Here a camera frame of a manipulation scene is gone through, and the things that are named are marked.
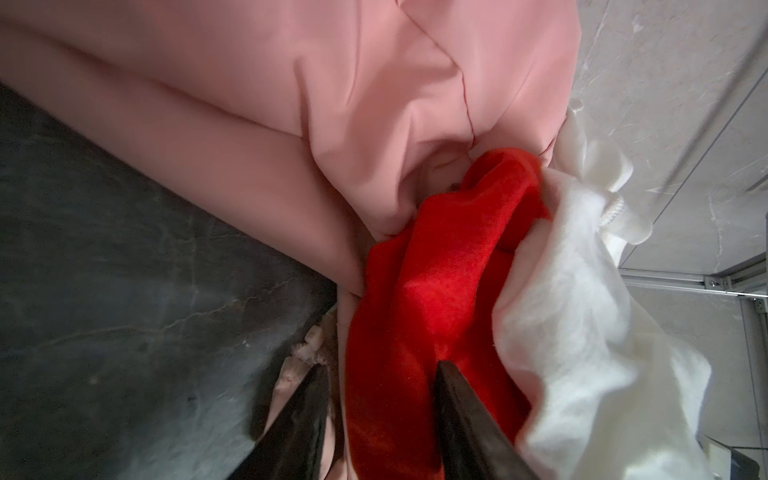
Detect white cloth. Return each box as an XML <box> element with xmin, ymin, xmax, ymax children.
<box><xmin>492</xmin><ymin>99</ymin><xmax>712</xmax><ymax>479</ymax></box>

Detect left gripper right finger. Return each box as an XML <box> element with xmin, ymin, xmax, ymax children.
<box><xmin>434</xmin><ymin>361</ymin><xmax>538</xmax><ymax>480</ymax></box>

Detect red cloth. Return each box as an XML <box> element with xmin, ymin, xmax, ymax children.
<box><xmin>344</xmin><ymin>149</ymin><xmax>549</xmax><ymax>479</ymax></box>

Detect aluminium frame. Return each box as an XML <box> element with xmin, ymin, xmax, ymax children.
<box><xmin>620</xmin><ymin>254</ymin><xmax>767</xmax><ymax>365</ymax></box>

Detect pink cloth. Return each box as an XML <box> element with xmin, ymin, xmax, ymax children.
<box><xmin>1</xmin><ymin>1</ymin><xmax>581</xmax><ymax>479</ymax></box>

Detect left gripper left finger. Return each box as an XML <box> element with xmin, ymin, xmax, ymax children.
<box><xmin>229</xmin><ymin>365</ymin><xmax>330</xmax><ymax>480</ymax></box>

